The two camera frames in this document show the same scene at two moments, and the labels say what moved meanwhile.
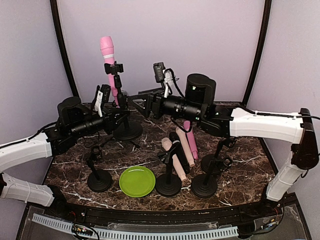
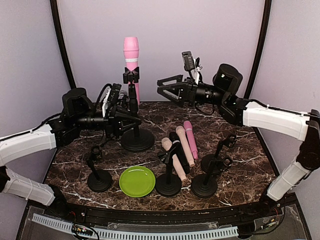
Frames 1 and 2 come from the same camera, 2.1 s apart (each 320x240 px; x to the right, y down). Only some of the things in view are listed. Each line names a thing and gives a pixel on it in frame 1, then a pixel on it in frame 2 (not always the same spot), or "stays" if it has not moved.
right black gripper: [158, 95] → [180, 92]
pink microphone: [191, 140] stays
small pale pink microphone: [183, 138] stays
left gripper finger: [120, 120] → [126, 128]
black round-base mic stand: [167, 185] stays
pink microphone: [107, 45] → [131, 46]
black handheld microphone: [174, 138] stays
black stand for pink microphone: [126, 131] → [140, 140]
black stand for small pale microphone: [218, 163] stays
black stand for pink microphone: [99, 180] stays
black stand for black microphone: [205, 186] stays
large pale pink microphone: [166, 143] stays
